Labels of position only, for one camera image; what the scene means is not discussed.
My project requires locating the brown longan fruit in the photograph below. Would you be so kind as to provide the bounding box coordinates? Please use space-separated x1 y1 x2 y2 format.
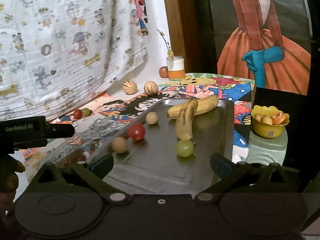
146 112 158 125
111 137 127 154

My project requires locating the red cherry tomato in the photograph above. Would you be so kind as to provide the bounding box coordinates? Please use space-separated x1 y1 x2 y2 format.
127 123 145 141
73 109 82 120

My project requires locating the green grape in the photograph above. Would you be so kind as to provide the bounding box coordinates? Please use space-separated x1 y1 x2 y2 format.
176 140 195 158
81 108 92 116

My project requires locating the yellow spotted banana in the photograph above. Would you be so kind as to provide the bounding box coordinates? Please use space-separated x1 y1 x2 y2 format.
175 98 198 140

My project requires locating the yellow banana with sticker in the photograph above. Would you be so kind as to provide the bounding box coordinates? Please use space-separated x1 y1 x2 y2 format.
167 95 219 119

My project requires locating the striped tan round fruit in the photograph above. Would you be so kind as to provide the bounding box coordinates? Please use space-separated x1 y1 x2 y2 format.
144 81 159 95
122 80 138 95

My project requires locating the person's left hand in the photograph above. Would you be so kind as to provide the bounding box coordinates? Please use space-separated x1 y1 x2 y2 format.
1 154 25 231

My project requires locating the pale green plastic stool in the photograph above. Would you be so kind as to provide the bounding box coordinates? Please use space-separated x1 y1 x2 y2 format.
246 130 288 166

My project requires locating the colourful cartoon poster mat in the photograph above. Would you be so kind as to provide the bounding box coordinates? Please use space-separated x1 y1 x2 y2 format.
22 73 254 168

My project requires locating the grey metal tray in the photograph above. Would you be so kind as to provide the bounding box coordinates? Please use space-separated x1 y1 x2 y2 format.
87 99 234 196

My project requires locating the yellow bowl with peels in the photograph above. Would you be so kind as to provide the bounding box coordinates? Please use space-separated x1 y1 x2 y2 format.
251 105 290 139

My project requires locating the white cartoon print blanket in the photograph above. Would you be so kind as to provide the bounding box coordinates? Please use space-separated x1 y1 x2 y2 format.
1 0 146 121

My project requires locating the small red apple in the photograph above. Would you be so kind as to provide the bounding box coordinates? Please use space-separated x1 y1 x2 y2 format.
159 66 169 78

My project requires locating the white orange jar with flowers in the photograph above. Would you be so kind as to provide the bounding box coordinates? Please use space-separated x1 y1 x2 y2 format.
157 30 185 81

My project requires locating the painting of orange dress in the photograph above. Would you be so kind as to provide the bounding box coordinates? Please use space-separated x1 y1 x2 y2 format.
217 0 311 95

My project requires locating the brown wooden door frame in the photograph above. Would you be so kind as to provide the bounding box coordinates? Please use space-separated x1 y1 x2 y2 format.
164 0 201 73

